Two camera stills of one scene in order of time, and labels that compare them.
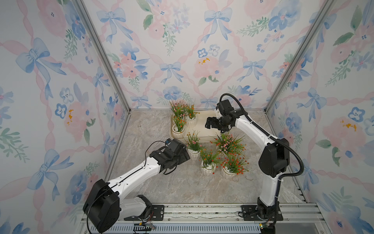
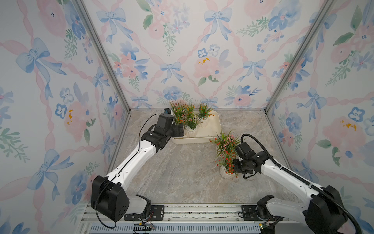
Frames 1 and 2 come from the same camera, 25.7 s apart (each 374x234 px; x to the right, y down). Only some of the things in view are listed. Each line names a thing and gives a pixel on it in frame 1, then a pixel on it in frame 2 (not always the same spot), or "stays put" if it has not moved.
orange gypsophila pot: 191,117 stays put
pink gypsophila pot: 193,145 to 191,127
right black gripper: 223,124 to 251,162
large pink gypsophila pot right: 227,144 stays put
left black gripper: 173,155 to 177,132
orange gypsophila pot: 208,165 to 204,112
